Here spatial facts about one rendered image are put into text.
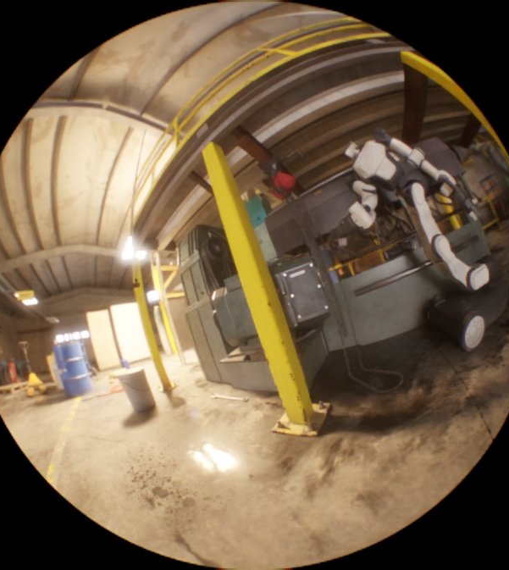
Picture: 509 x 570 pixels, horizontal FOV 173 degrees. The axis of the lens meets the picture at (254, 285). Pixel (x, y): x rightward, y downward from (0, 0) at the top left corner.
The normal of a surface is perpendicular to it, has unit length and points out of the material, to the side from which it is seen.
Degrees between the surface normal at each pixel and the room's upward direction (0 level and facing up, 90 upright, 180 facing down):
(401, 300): 90
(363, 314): 90
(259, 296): 90
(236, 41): 171
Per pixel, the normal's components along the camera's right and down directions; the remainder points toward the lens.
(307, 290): -0.29, -0.05
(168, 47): 0.22, 0.94
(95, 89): 0.40, 0.92
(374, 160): -0.74, 0.35
